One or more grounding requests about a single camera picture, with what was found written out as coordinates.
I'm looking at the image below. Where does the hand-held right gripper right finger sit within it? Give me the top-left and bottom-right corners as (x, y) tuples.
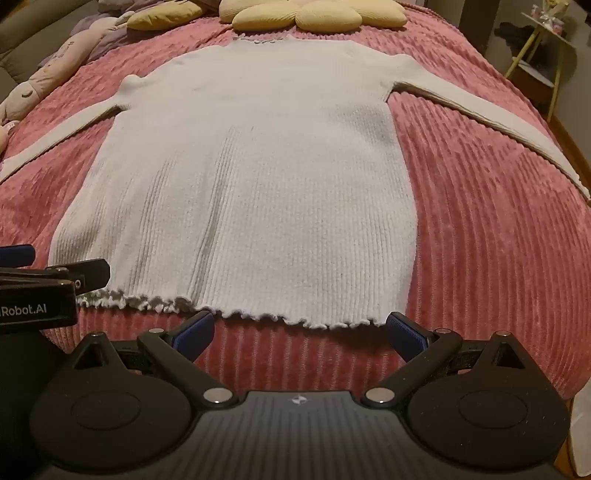
(361, 311), (528, 408)

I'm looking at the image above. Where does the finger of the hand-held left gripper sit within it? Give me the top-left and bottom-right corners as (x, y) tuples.
(0, 258), (112, 297)
(0, 244), (36, 269)

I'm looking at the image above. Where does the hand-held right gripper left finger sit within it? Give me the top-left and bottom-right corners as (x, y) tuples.
(69, 311), (234, 408)

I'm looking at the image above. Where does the white ribbed knit sweater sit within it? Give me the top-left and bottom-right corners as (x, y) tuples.
(0, 37), (591, 331)

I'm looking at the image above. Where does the pink plush toy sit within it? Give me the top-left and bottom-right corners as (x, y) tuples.
(0, 14), (123, 153)

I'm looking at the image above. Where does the grey sofa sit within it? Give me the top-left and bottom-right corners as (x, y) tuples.
(0, 0), (100, 100)

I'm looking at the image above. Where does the purple fluffy pillow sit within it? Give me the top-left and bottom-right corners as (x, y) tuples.
(85, 0), (222, 63)

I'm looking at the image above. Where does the yellow oval pillow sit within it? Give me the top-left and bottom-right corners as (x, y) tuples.
(127, 1), (208, 31)

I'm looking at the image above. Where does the yellow-legged side table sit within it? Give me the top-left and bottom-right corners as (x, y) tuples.
(504, 4), (578, 121)

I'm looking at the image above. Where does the black bag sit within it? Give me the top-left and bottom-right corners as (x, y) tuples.
(494, 22), (536, 51)

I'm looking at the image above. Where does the yellow flower-shaped pillow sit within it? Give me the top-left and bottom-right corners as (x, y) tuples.
(219, 0), (407, 34)

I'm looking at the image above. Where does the pink corduroy blanket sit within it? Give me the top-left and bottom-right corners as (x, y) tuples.
(0, 2), (591, 400)

